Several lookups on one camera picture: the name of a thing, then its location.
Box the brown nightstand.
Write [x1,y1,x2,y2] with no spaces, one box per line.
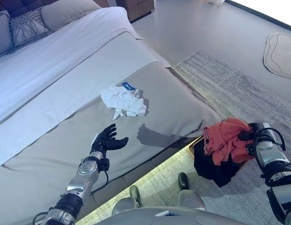
[116,0,155,22]

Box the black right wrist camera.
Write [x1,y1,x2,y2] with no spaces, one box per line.
[245,142,256,155]

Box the silver right robot leg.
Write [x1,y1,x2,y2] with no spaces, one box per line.
[177,172,206,209]

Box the grey patterned cushion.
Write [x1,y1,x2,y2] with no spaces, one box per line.
[8,9,51,47]

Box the plain grey pillow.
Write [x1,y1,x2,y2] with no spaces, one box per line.
[0,10,12,57]
[41,0,101,32]

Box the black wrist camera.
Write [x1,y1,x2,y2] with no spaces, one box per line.
[245,142,256,155]
[98,158,110,171]

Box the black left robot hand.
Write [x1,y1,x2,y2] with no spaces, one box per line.
[89,123,129,160]

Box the orange garment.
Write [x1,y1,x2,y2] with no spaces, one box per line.
[202,118,253,166]

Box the silver robot leg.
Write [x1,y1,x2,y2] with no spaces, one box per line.
[177,172,206,209]
[111,185,141,215]

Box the brown tufted headboard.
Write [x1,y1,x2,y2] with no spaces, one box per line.
[0,0,108,18]

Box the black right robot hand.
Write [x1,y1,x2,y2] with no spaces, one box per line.
[238,122,279,143]

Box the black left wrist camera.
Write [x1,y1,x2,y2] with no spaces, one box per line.
[98,158,110,171]

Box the white garment with blue label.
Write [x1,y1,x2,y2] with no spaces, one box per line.
[100,82,146,120]

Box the grey robot torso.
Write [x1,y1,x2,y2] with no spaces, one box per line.
[93,206,252,225]

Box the grey striped rug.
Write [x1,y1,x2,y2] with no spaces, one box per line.
[75,48,291,225]

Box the black garment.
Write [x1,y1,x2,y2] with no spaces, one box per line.
[193,138,245,188]

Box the brown woven basket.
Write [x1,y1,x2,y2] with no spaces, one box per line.
[187,140,248,186]

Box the bright window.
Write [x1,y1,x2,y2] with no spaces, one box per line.
[230,0,291,31]

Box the silver left robot leg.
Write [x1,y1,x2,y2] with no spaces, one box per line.
[111,185,141,215]

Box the white duvet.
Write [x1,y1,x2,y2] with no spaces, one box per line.
[0,6,144,125]

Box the large bed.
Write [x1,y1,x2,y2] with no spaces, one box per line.
[0,0,222,225]

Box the small beige floor mat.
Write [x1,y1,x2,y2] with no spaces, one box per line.
[263,32,291,79]

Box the beige bed runner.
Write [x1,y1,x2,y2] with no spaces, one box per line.
[0,61,222,225]

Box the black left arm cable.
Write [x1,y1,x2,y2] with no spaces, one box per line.
[91,170,110,193]

